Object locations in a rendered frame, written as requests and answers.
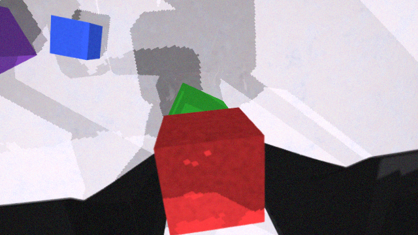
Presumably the blue block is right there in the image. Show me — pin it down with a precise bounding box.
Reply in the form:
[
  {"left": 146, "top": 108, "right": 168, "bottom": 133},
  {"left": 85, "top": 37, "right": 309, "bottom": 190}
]
[{"left": 50, "top": 15, "right": 103, "bottom": 60}]

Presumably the green block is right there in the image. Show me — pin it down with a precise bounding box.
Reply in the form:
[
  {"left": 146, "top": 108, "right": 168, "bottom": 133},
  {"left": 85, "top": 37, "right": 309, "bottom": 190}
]
[
  {"left": 169, "top": 83, "right": 228, "bottom": 115},
  {"left": 174, "top": 90, "right": 226, "bottom": 114}
]

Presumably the red block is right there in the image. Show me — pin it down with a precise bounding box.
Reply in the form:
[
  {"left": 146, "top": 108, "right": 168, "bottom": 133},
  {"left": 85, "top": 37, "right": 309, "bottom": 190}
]
[{"left": 153, "top": 107, "right": 265, "bottom": 235}]

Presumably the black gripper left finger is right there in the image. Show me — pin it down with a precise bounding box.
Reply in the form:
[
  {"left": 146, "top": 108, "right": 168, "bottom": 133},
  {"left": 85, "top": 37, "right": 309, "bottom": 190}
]
[{"left": 0, "top": 154, "right": 167, "bottom": 235}]

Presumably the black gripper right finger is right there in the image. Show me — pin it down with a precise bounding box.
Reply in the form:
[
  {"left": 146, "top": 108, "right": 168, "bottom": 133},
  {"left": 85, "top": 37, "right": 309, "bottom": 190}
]
[{"left": 265, "top": 143, "right": 418, "bottom": 235}]

